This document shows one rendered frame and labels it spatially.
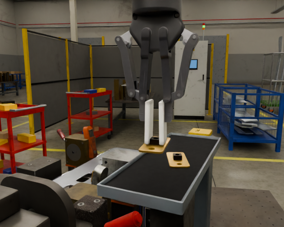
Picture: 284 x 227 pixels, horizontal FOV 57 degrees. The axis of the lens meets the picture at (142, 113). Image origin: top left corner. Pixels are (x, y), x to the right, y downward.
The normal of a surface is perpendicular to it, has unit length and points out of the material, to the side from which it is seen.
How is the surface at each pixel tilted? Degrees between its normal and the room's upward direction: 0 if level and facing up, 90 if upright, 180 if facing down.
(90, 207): 0
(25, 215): 0
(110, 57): 90
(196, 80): 90
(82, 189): 0
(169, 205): 90
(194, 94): 90
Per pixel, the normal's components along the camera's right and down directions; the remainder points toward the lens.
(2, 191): 0.00, -0.98
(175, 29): -0.25, 0.17
